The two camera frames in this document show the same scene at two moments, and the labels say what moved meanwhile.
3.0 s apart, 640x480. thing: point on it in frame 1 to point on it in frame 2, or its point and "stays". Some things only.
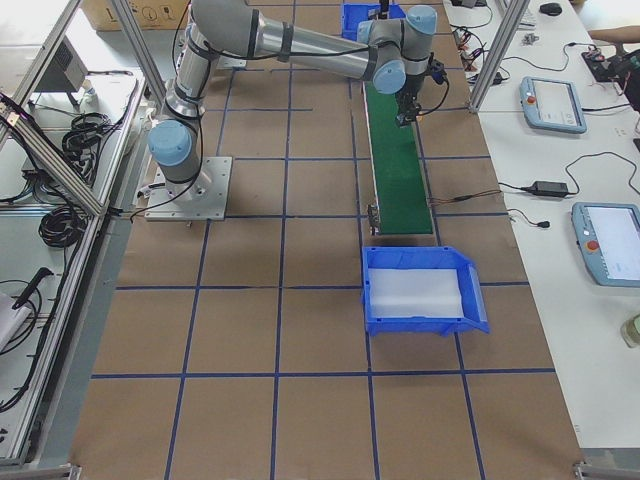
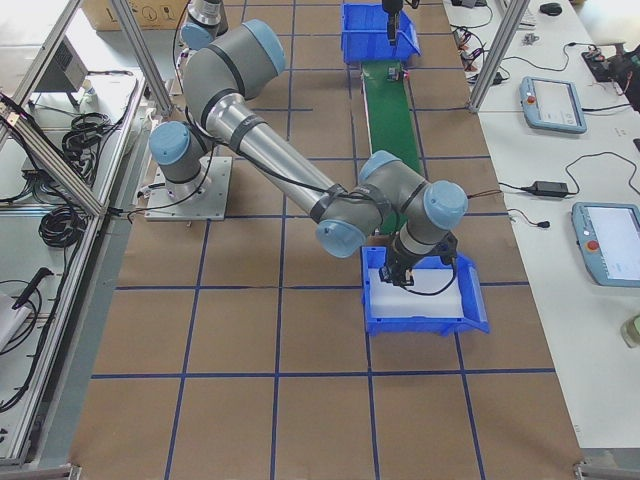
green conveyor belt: x=399 y=172 stays
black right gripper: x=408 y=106 to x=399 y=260
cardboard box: x=151 y=14 stays
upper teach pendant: x=552 y=104 stays
